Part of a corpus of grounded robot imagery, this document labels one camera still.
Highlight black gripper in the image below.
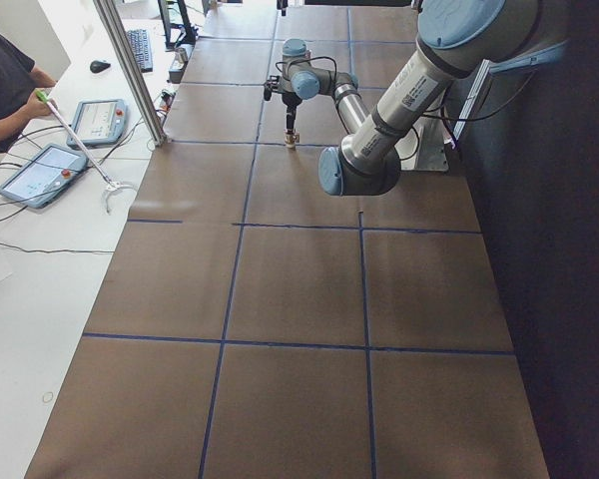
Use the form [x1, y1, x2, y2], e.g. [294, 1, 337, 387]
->
[282, 92, 302, 133]

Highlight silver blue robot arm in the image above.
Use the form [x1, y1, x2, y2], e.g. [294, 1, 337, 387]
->
[267, 1, 542, 196]

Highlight black monitor stand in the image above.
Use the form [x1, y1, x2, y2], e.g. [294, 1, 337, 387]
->
[158, 0, 198, 51]

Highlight steel cylinder weight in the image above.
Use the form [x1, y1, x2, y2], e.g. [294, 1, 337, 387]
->
[174, 44, 191, 64]

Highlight black computer keyboard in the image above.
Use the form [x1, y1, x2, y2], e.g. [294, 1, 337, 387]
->
[126, 29, 154, 73]

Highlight far blue teach pendant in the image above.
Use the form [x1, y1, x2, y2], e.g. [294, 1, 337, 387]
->
[71, 99, 128, 148]

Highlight blue teach pendant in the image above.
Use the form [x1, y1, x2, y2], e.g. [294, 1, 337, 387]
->
[71, 99, 128, 148]
[0, 144, 87, 209]

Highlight pink metal reacher rod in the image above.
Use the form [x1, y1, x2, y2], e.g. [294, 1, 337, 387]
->
[34, 89, 138, 215]

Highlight black computer mouse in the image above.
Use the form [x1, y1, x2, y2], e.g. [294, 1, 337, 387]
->
[89, 60, 111, 74]

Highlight near blue teach pendant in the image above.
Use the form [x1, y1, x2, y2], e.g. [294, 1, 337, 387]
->
[0, 144, 87, 209]

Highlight seated person in black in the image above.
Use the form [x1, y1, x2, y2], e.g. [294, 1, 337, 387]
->
[0, 34, 56, 153]

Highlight black camera cable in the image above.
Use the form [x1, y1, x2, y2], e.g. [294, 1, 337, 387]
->
[275, 55, 338, 76]

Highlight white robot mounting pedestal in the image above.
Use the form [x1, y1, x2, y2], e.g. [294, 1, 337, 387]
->
[395, 118, 448, 172]

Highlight aluminium frame post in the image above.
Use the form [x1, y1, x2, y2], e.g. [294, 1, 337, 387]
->
[93, 0, 167, 147]

